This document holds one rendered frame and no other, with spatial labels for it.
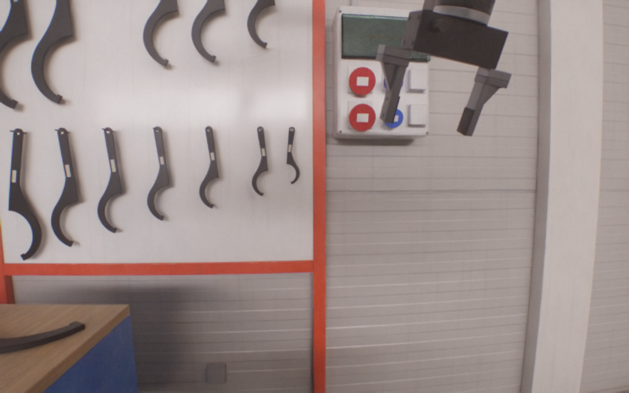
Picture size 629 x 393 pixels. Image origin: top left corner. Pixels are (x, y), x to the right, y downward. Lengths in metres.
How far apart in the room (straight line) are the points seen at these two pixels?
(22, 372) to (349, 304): 1.19
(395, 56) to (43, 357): 0.77
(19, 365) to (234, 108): 1.07
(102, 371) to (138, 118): 1.00
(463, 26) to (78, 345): 0.84
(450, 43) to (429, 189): 1.11
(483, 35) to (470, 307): 1.45
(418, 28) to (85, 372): 0.83
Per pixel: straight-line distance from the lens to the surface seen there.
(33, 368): 0.73
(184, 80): 1.47
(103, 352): 0.84
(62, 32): 1.70
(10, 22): 1.85
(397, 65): 0.47
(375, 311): 1.58
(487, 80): 0.53
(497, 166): 1.71
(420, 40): 0.46
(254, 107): 1.39
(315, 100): 1.38
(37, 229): 1.70
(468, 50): 0.50
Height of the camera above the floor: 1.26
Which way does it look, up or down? 4 degrees down
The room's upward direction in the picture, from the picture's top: straight up
